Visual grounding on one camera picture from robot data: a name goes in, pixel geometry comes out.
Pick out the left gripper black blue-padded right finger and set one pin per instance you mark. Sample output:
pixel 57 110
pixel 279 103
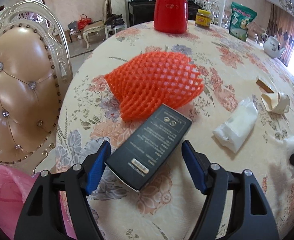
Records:
pixel 251 216

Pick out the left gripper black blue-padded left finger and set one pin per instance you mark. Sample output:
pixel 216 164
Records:
pixel 78 182

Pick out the black cardboard box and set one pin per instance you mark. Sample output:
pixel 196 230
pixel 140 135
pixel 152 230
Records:
pixel 139 158

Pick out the pink-lined trash bin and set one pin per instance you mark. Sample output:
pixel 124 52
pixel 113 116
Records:
pixel 6 199

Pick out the torn beige paper carton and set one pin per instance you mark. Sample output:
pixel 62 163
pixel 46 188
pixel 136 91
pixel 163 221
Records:
pixel 273 100

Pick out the floral tablecloth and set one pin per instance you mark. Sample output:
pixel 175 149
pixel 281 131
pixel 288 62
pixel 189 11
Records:
pixel 169 206

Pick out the white floral teapot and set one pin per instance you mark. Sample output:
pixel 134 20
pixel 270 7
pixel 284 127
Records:
pixel 271 46

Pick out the brown patterned curtain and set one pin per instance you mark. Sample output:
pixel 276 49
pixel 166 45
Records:
pixel 281 24

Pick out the ornate tan leather chair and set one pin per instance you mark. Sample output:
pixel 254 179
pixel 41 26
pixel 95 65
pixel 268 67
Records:
pixel 35 73

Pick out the green snack bag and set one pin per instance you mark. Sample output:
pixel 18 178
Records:
pixel 241 17

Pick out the crystal chandelier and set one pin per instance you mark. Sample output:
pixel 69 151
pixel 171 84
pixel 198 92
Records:
pixel 288 6

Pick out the orange foam fruit net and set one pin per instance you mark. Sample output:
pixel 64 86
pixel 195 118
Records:
pixel 149 80

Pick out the yellow-lidded glass jar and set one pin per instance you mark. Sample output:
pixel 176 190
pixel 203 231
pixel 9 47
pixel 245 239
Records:
pixel 203 18

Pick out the red thermos jug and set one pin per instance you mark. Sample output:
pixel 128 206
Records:
pixel 171 16

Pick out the cream wooden side chair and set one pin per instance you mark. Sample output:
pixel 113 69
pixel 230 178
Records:
pixel 96 26

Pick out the red handbag on floor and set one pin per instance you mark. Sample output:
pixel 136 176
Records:
pixel 83 21

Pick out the white stool with black bag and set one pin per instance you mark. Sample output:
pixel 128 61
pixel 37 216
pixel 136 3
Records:
pixel 113 24

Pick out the black upright piano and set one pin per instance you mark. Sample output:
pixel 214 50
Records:
pixel 141 11

